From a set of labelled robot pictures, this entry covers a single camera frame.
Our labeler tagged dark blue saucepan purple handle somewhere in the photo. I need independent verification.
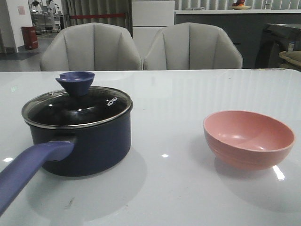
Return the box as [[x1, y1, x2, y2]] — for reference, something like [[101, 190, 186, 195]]
[[0, 111, 131, 212]]

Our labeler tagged right grey armchair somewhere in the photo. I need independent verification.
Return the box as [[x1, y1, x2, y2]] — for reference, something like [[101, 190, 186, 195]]
[[143, 23, 243, 71]]

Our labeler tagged red bin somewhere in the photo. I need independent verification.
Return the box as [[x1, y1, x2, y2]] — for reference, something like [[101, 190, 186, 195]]
[[21, 26, 38, 49]]

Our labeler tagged red barrier belt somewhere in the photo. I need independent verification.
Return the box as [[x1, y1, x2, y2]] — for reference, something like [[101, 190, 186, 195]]
[[69, 13, 126, 19]]

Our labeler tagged beige cushion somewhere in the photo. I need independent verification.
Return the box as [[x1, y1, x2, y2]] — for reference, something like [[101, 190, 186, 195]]
[[279, 50, 301, 72]]

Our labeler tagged left grey armchair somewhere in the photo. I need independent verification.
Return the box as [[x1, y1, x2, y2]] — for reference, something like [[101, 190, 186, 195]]
[[40, 23, 143, 72]]

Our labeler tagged white refrigerator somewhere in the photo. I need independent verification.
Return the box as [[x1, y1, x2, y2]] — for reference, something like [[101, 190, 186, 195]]
[[132, 0, 175, 58]]

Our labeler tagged glass lid purple knob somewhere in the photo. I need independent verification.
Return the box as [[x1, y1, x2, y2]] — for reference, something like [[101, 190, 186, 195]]
[[22, 71, 133, 129]]

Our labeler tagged pink bowl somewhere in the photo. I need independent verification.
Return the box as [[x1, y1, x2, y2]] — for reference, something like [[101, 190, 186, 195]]
[[203, 110, 295, 170]]

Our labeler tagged dark washing machine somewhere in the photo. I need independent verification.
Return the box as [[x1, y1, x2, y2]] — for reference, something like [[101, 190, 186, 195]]
[[255, 24, 301, 68]]

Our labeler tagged dark grey kitchen counter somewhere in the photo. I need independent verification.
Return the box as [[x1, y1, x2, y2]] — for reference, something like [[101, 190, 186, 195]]
[[175, 9, 301, 68]]

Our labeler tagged grey armchair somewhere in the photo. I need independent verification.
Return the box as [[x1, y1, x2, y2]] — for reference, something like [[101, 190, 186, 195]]
[[143, 23, 243, 71], [40, 23, 143, 72]]

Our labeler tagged fruit plate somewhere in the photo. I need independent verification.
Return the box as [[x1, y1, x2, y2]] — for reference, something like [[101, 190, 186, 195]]
[[231, 0, 251, 10]]

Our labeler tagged grey curtain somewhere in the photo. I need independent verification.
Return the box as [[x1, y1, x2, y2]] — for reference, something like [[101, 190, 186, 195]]
[[62, 0, 133, 34]]

